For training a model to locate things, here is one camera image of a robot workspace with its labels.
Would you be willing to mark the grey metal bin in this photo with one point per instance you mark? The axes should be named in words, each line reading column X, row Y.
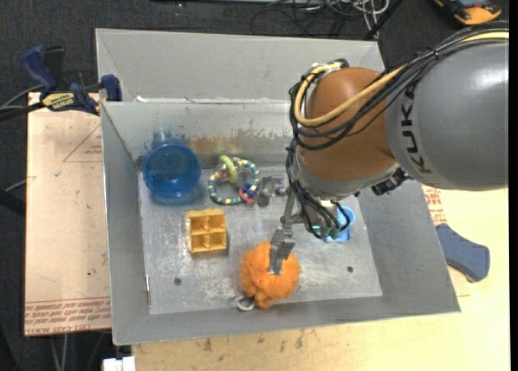
column 251, row 73

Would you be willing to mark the orange mesh bath pouf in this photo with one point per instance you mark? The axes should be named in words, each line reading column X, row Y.
column 259, row 280

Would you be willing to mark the blue plastic cup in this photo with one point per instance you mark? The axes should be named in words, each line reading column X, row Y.
column 172, row 171

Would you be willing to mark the brown cardboard board, red print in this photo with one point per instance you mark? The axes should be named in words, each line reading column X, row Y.
column 64, row 215

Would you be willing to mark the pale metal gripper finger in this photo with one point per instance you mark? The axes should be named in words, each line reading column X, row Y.
column 276, row 256
column 288, row 248

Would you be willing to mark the small grey metal object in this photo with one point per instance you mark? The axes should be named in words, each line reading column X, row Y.
column 265, row 191

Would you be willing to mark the yellow four-cell square block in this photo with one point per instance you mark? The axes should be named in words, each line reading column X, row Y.
column 206, row 231

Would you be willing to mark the small light blue cup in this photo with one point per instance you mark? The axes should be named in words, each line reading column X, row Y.
column 347, row 221

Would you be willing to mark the black cylinder on white bracket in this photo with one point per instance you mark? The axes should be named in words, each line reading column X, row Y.
column 389, row 183

